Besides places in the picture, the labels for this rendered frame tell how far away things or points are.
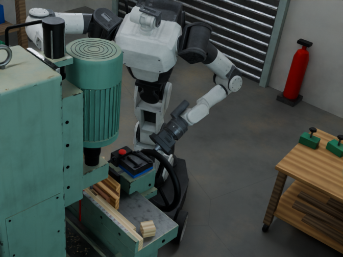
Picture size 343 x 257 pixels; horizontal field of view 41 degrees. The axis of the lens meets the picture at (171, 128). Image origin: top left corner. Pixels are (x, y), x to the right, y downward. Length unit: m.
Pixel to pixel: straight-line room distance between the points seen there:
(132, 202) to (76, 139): 0.42
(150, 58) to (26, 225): 0.91
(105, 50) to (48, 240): 0.63
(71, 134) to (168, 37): 0.75
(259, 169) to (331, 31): 1.45
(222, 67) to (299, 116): 2.32
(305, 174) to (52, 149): 1.70
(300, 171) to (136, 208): 1.25
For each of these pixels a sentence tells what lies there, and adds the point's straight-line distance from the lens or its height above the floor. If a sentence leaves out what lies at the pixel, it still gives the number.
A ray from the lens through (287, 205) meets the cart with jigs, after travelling 3.02.
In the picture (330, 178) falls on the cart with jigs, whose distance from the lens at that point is 2.76.
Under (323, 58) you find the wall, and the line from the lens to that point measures 4.39.
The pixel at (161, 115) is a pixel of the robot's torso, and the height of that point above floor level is 0.83.
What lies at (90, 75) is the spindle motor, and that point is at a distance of 1.36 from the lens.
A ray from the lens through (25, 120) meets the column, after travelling 1.24.
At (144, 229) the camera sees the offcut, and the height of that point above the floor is 0.93.
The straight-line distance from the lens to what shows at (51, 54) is 1.31.
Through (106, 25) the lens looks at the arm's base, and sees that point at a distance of 2.05.
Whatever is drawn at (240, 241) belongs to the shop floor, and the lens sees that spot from 2.95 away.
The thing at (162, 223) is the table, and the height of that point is 0.90.
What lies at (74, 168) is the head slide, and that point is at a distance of 1.50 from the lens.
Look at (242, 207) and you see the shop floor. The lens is 3.17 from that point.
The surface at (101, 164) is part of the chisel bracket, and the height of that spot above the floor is 1.07.
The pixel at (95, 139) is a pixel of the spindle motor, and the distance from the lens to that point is 1.49.
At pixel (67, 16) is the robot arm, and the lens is 2.06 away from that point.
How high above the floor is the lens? 2.10
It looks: 34 degrees down
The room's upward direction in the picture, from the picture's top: 8 degrees clockwise
